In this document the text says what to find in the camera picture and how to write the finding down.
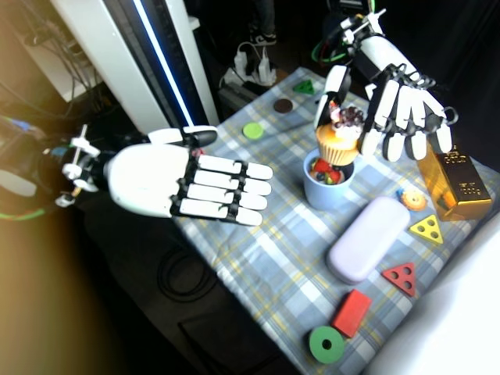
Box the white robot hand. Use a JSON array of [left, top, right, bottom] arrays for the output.
[[105, 124, 274, 227], [313, 35, 459, 163]]

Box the grape topped toy cupcake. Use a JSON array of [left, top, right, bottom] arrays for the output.
[[315, 100, 366, 167]]

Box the strawberry fruit tart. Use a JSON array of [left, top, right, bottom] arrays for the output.
[[308, 157, 347, 185]]

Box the blue cup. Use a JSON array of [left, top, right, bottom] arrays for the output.
[[302, 150, 355, 212]]

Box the green triangle block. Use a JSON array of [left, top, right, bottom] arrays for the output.
[[292, 79, 316, 96]]

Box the light green disc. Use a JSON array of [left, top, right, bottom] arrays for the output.
[[241, 121, 266, 141]]

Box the person's leg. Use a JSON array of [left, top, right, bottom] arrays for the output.
[[248, 0, 277, 46]]

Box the white column with blue strip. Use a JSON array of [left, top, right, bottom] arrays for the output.
[[50, 0, 220, 136]]

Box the white power strip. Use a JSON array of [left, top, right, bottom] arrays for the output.
[[220, 41, 279, 88]]

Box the orange toy cookie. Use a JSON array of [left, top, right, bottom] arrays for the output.
[[395, 188, 427, 213]]

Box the gold bar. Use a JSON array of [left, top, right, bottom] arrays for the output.
[[416, 140, 493, 223]]

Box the blue plaid cloth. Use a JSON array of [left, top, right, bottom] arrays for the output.
[[173, 66, 500, 375]]

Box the yellow triangle block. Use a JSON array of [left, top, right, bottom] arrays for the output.
[[409, 213, 445, 246]]

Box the lilac glasses case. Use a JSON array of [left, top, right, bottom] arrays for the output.
[[326, 196, 412, 285]]

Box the red triangle block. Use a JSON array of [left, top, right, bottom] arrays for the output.
[[381, 262, 417, 298]]

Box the red rectangular block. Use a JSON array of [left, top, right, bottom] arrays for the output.
[[331, 288, 373, 339]]

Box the white robot body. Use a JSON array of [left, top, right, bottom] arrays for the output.
[[362, 222, 500, 375]]

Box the black coiled cable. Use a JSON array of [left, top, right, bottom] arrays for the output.
[[156, 248, 218, 304]]

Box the green ring block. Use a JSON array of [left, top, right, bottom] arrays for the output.
[[308, 325, 346, 365]]

